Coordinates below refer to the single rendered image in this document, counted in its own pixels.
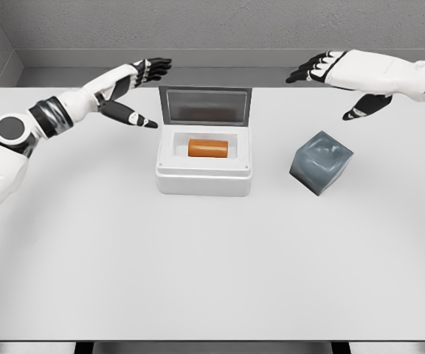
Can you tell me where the grey hinged box lid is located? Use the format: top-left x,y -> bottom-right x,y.
159,85 -> 254,126

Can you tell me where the grey cube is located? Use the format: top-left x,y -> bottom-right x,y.
288,130 -> 355,195

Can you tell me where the white box base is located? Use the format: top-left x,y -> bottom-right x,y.
156,122 -> 254,198

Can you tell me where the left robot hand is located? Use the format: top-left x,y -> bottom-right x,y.
80,57 -> 173,130

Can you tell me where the orange cylinder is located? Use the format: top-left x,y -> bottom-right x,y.
187,138 -> 229,159

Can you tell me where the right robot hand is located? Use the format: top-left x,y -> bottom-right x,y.
285,49 -> 401,122

